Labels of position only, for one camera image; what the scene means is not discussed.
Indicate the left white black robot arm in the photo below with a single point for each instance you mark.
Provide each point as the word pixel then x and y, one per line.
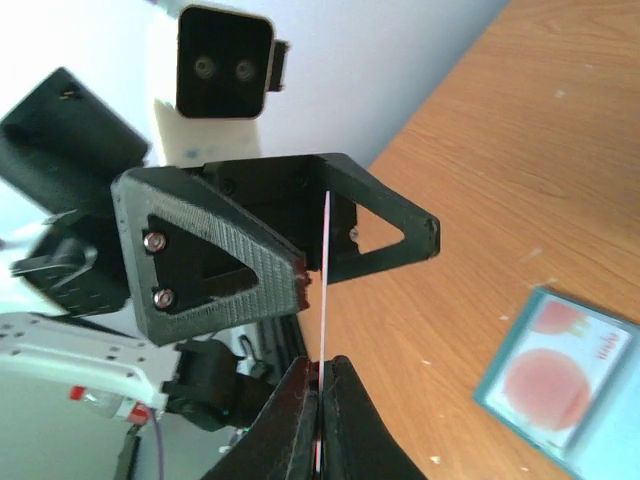
pixel 63 148

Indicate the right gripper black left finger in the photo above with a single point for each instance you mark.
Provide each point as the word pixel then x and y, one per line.
pixel 281 442

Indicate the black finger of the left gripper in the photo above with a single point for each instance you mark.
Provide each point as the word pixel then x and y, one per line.
pixel 342 176
pixel 197 262

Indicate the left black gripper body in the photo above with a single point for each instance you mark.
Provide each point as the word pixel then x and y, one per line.
pixel 288 194

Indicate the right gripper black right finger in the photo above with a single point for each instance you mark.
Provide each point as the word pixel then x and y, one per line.
pixel 356 443

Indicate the red white credit card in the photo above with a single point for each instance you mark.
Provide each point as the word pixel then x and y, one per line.
pixel 550 374

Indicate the blue card holder wallet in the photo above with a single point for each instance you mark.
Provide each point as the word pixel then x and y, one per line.
pixel 606 443

